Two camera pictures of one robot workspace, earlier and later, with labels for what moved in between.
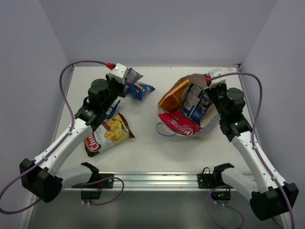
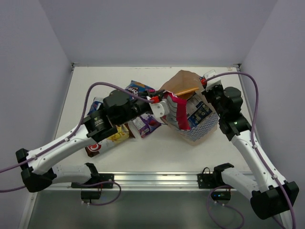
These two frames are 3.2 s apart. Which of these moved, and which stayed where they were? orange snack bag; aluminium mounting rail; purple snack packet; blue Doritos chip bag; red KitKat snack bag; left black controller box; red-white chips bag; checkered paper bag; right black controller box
Moved: red KitKat snack bag; purple snack packet; orange snack bag; checkered paper bag
Stayed: blue Doritos chip bag; left black controller box; aluminium mounting rail; right black controller box; red-white chips bag
